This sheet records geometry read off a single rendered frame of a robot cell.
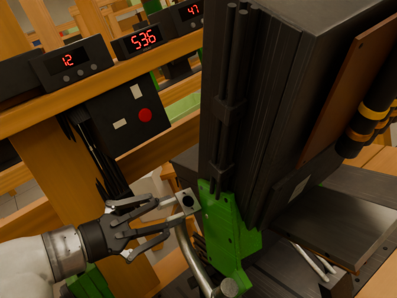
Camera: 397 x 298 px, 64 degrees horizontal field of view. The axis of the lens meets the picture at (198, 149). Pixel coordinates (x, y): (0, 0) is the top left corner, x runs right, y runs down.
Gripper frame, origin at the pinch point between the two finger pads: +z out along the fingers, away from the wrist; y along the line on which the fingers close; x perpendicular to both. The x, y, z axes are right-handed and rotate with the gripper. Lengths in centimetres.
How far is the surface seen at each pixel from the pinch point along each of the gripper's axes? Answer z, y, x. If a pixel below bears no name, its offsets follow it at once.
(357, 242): 21.8, -22.7, -17.0
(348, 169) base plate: 73, -5, 15
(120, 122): -4.3, 23.1, -2.9
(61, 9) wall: 192, 838, 576
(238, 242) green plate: 6.3, -12.6, -5.8
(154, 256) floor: 46, 23, 190
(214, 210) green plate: 5.2, -4.8, -5.3
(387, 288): 37, -36, -2
